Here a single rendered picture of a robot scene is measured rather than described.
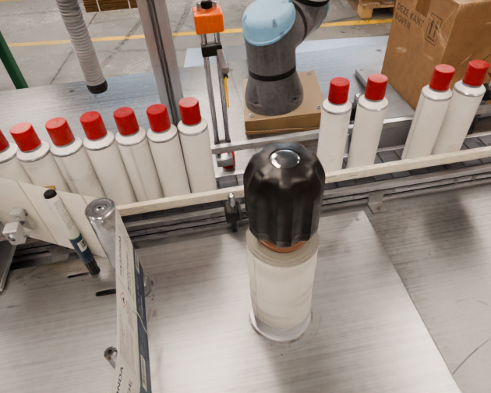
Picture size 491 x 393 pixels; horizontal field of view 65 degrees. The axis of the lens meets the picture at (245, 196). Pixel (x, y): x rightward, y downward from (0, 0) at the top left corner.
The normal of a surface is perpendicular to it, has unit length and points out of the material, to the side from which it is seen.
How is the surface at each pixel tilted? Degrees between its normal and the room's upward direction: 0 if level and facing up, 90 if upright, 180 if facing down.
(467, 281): 0
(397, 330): 0
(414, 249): 0
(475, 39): 90
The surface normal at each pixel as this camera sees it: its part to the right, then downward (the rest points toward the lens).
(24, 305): -0.05, -0.70
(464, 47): 0.18, 0.69
